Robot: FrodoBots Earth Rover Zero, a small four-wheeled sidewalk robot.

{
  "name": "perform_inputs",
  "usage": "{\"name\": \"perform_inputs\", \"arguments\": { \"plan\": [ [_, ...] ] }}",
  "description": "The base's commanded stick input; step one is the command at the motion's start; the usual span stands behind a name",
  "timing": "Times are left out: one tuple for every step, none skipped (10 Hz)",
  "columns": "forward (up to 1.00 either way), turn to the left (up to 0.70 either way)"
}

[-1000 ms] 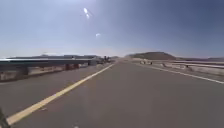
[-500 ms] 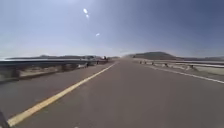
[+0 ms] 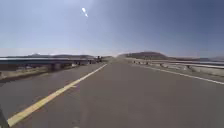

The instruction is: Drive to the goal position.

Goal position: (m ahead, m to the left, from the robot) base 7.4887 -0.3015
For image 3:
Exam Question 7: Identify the brown hill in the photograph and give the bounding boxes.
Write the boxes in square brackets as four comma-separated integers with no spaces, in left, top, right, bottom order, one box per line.
[118,51,178,61]

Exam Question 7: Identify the metal guardrail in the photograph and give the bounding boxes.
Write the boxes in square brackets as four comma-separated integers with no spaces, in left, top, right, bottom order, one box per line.
[0,57,98,81]
[128,58,224,77]

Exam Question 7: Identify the distant low hills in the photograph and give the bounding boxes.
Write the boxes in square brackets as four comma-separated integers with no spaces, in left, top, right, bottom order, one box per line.
[9,53,96,60]

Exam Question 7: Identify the grey asphalt road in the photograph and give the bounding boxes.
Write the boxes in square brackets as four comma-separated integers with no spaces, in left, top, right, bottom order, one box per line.
[0,60,224,128]

